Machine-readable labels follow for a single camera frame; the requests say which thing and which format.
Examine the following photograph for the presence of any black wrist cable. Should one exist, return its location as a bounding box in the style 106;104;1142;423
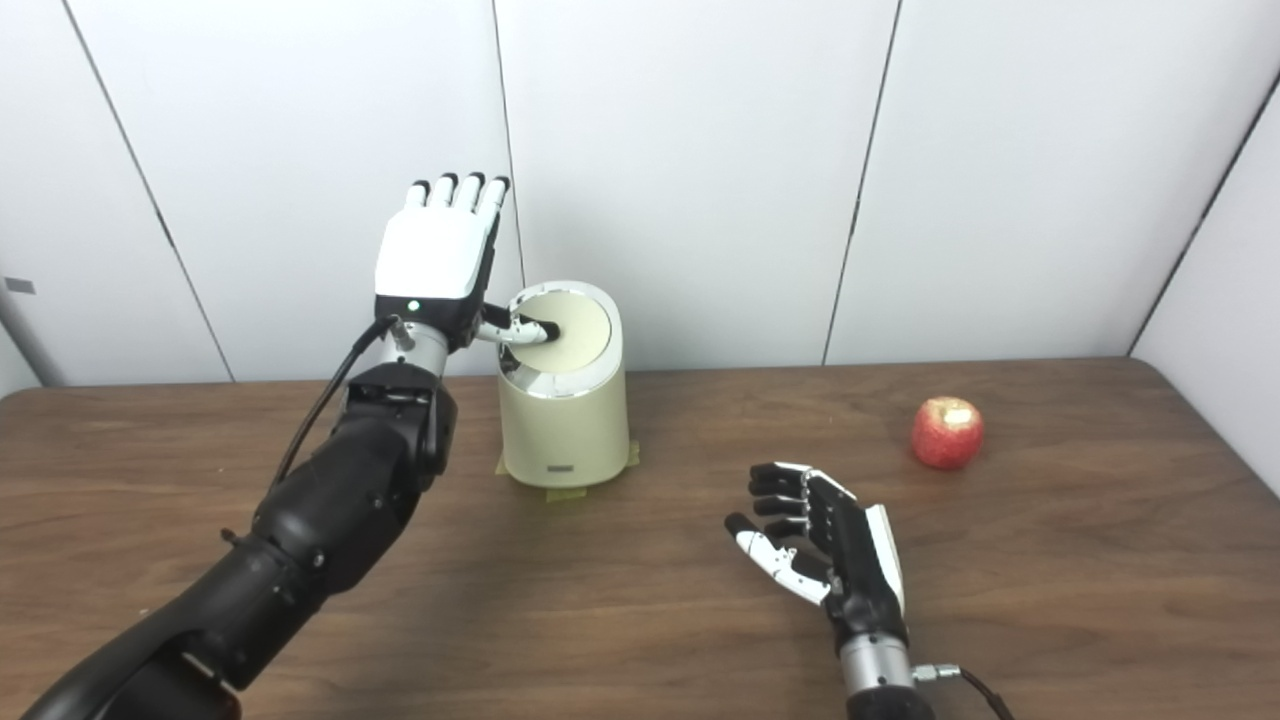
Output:
270;316;401;491
912;663;1016;720

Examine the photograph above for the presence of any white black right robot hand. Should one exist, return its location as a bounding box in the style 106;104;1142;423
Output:
725;462;911;651

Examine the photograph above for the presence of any cream round bin lid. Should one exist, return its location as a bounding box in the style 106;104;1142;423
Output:
515;291;612;373

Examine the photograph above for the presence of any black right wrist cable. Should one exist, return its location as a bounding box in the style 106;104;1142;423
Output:
912;663;1016;720

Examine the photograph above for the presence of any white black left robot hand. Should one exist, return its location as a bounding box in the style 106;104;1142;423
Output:
373;173;561;351

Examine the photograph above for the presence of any cream-colored bin body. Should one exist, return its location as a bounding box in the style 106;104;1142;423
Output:
497;281;631;489

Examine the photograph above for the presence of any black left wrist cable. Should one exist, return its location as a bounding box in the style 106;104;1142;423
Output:
270;316;401;491

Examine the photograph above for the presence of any red apple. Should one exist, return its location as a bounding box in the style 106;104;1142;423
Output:
910;396;985;471

